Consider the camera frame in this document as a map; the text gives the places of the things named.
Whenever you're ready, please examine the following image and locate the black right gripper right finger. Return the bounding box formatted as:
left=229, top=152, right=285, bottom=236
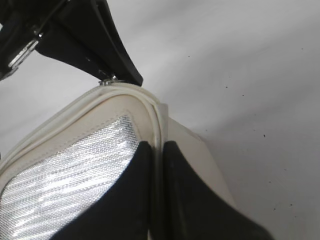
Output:
left=149, top=141, right=268, bottom=240

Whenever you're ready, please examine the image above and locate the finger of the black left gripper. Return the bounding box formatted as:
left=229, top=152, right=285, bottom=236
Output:
left=35, top=0, right=143, bottom=86

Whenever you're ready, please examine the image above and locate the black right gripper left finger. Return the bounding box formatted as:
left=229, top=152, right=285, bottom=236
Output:
left=67, top=141, right=152, bottom=240

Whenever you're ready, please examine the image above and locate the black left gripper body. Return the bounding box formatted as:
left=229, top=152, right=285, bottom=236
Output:
left=0, top=0, right=67, bottom=80

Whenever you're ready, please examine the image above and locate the cream bag with mesh top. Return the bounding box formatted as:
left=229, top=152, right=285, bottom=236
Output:
left=0, top=83, right=235, bottom=240

